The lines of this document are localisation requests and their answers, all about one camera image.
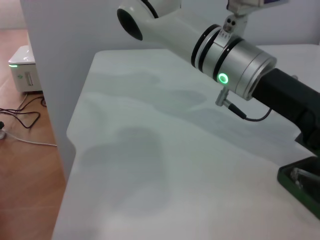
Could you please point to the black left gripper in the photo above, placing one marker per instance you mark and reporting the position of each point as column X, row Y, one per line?
column 287, row 97

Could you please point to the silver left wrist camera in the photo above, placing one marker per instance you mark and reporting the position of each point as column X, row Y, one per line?
column 240, row 7

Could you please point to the green glasses case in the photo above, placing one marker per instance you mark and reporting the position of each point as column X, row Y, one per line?
column 287, row 180

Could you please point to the white box device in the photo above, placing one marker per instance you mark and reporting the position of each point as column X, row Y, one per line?
column 25, row 75

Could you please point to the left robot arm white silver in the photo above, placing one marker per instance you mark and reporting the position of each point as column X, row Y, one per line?
column 175, row 27

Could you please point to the white floor plug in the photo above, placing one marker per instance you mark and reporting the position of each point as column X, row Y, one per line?
column 2, row 133

